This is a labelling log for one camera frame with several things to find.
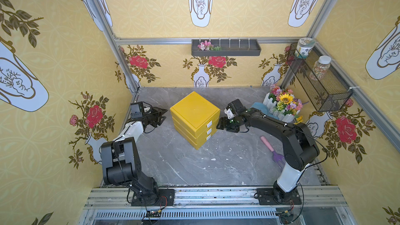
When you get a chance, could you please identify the yellow plastic drawer cabinet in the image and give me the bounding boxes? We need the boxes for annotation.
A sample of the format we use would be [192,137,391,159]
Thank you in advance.
[170,91,220,150]

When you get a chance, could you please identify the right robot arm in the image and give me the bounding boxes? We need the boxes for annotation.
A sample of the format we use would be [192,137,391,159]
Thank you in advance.
[217,105,320,205]

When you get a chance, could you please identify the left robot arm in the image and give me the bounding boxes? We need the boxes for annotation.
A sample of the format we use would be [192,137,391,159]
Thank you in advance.
[100,102,175,209]

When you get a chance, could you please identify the light blue plastic dustpan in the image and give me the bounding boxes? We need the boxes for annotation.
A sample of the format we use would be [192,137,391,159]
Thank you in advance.
[251,102,279,120]

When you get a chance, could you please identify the artificial flower bouquet white fence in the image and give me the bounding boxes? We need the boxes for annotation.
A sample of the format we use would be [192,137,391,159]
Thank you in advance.
[263,84,303,124]

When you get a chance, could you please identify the small pink flowers on shelf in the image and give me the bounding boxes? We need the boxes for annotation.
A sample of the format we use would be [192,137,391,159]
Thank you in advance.
[198,41,221,51]

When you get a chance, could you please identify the clear jar white lid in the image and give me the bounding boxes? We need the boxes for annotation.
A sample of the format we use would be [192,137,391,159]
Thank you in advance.
[310,55,331,80]

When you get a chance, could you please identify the jar with patterned label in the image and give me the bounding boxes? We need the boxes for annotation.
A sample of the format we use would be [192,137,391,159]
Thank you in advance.
[294,37,316,59]

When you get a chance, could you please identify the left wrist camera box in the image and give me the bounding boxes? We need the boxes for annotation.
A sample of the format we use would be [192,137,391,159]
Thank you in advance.
[130,102,145,119]

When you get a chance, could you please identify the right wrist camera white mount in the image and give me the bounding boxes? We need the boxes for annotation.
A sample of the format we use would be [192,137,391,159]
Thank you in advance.
[224,99,246,120]

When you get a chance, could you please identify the grey wall shelf tray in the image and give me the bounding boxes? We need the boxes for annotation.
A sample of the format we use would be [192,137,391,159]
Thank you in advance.
[191,38,261,57]

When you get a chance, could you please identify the aluminium corner frame post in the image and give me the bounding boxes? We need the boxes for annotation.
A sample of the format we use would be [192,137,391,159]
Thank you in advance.
[81,0,139,96]

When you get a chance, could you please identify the black wire mesh basket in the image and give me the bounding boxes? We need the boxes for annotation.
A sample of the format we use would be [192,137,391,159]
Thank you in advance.
[287,44,353,112]

